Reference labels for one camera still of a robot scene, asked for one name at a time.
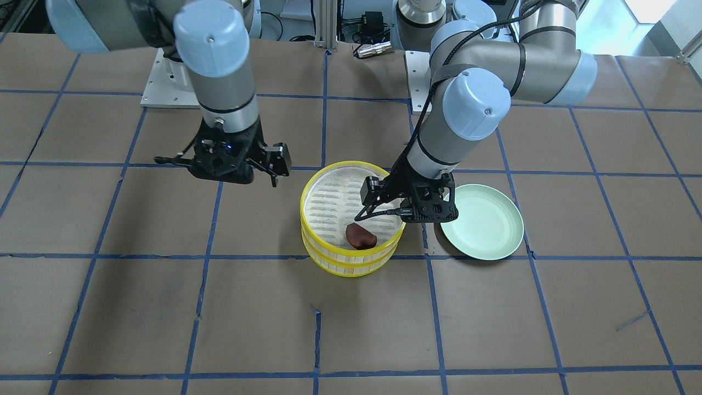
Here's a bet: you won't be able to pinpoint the yellow-rimmed bamboo steamer basket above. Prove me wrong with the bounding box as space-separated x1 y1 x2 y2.
301 227 404 278

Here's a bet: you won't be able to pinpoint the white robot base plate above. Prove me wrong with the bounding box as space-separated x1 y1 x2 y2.
140 48 200 109

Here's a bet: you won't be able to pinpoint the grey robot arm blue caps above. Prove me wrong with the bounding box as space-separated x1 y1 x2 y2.
46 1 459 223

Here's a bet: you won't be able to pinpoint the black electronic box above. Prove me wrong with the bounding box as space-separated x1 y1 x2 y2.
360 11 384 36

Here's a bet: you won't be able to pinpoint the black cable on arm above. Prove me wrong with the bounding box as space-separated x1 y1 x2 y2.
384 0 549 193

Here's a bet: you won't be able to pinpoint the light green plate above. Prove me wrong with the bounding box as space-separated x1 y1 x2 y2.
441 183 524 261

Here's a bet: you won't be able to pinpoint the silver metal connector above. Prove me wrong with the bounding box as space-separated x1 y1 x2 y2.
353 42 394 59

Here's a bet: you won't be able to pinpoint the grey robot arm with cable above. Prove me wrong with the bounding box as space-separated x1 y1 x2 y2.
393 1 598 178

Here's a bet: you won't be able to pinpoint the aluminium frame post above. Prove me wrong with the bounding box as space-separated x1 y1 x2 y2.
311 1 341 53

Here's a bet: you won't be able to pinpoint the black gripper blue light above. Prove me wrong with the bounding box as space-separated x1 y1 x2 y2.
155 119 292 184

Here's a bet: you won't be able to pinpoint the reddish-brown bun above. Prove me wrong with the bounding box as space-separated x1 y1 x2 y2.
344 223 378 250

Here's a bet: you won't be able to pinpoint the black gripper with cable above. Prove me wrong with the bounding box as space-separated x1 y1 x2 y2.
354 167 459 223

